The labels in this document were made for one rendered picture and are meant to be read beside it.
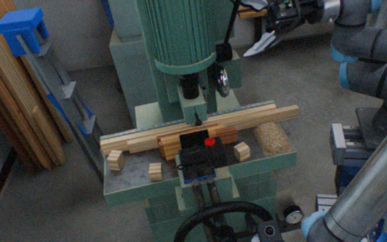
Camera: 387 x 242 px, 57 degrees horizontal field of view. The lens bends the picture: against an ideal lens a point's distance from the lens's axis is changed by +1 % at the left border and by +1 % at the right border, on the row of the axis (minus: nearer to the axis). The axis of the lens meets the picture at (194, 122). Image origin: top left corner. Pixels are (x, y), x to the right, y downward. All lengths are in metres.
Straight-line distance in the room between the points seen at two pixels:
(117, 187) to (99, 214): 1.18
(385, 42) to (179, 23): 0.49
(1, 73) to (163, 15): 1.58
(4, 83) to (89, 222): 0.96
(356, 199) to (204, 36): 0.52
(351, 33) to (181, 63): 0.43
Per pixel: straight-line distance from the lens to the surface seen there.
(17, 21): 1.77
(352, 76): 1.31
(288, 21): 0.89
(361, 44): 1.00
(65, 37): 3.67
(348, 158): 1.42
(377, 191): 0.68
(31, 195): 2.61
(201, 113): 1.08
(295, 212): 1.26
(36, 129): 2.53
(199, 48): 0.94
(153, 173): 1.07
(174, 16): 0.89
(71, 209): 2.39
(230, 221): 1.30
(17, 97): 2.41
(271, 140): 1.13
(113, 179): 1.14
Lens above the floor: 1.68
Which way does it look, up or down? 38 degrees down
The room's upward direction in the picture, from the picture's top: 9 degrees counter-clockwise
